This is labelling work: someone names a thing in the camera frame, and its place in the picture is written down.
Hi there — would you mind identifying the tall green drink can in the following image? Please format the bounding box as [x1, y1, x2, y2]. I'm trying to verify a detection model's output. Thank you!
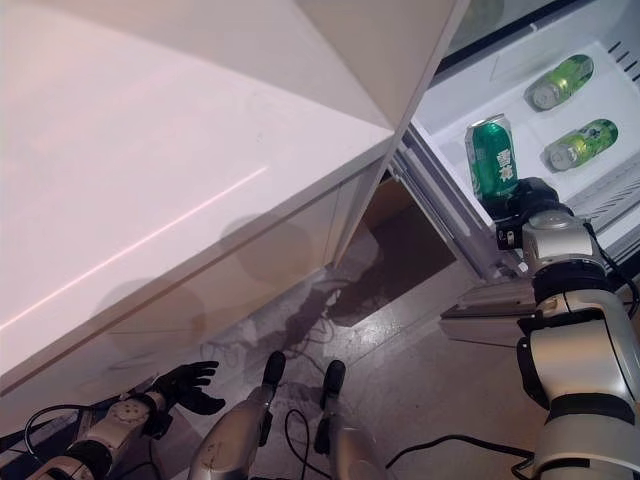
[464, 113, 521, 199]

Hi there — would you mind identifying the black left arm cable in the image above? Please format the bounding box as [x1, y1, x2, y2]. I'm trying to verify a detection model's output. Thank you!
[0, 403, 101, 456]

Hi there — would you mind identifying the green bottle, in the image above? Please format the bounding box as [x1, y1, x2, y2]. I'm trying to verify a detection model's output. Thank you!
[523, 53, 595, 112]
[543, 118, 619, 175]

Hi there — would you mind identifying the white base cabinet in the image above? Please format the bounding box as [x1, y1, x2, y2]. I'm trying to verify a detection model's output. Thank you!
[0, 144, 391, 451]

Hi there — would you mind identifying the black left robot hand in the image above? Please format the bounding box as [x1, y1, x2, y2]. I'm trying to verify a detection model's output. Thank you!
[149, 360, 226, 416]

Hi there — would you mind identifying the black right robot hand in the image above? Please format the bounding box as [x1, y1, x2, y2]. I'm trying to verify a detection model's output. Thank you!
[482, 177, 561, 229]

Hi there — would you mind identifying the silver right robot leg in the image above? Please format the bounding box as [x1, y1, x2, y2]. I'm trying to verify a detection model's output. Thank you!
[314, 359, 386, 480]

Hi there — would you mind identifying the green bottle, far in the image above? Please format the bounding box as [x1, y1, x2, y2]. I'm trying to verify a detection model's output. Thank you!
[523, 53, 595, 112]

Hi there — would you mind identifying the white fridge drawer, steel front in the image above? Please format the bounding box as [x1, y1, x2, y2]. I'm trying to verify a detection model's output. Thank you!
[392, 29, 640, 344]

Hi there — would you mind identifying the tall white cabinet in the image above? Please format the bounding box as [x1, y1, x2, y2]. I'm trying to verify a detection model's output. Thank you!
[294, 0, 471, 271]

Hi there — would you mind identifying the stainless steel fridge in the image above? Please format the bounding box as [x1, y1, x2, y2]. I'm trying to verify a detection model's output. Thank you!
[444, 0, 640, 66]

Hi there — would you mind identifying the green bottle, near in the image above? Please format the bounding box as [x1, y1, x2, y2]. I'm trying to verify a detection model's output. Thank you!
[543, 118, 619, 175]

